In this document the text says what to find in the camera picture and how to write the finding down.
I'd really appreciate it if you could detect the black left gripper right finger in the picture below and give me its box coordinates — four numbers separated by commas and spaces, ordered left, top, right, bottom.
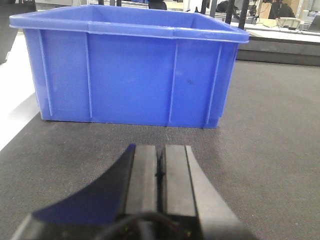
161, 145, 256, 240

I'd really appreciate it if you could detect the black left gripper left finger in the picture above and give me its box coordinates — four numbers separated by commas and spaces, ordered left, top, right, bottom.
12, 144, 157, 240

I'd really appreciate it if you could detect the dark grey conveyor belt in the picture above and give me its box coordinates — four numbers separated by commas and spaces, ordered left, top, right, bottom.
0, 61, 320, 240

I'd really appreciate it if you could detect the blue plastic bin on conveyor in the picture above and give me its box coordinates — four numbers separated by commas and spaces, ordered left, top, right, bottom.
9, 4, 249, 128

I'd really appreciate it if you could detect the white conveyor side rail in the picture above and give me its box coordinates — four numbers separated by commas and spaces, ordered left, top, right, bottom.
0, 32, 39, 149

